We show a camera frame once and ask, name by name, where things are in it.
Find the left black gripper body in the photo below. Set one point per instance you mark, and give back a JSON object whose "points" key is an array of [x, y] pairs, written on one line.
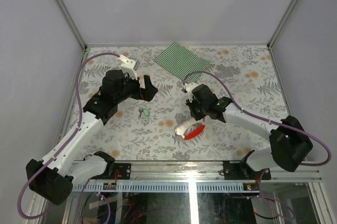
{"points": [[132, 89]]}

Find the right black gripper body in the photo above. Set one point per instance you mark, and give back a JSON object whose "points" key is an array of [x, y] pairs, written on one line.
{"points": [[199, 110]]}

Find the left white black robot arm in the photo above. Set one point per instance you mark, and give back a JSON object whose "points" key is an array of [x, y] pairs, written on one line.
{"points": [[55, 175]]}

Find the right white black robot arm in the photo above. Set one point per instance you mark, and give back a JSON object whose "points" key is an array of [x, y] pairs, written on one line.
{"points": [[288, 146]]}

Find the key with green tag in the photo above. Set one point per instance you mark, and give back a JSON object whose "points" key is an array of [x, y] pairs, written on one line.
{"points": [[144, 112]]}

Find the floral table mat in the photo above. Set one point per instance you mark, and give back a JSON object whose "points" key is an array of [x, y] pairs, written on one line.
{"points": [[244, 71]]}

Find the green striped folded cloth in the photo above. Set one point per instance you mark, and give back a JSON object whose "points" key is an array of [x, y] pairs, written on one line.
{"points": [[180, 61]]}

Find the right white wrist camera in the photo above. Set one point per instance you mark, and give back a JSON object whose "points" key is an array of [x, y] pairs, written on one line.
{"points": [[189, 87]]}

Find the aluminium frame profiles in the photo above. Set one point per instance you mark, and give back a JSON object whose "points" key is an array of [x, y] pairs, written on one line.
{"points": [[136, 23]]}

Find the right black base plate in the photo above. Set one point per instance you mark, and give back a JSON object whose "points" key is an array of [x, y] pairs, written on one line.
{"points": [[231, 170]]}

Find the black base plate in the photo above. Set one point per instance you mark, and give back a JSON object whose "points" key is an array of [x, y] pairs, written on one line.
{"points": [[231, 170], [118, 171]]}

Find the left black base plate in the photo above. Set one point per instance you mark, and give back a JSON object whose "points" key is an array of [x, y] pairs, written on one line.
{"points": [[118, 171]]}

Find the aluminium mounting rail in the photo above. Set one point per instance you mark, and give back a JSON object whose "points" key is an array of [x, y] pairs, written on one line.
{"points": [[208, 171]]}

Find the blue slotted cable duct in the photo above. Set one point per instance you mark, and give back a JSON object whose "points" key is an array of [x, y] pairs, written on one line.
{"points": [[129, 186]]}

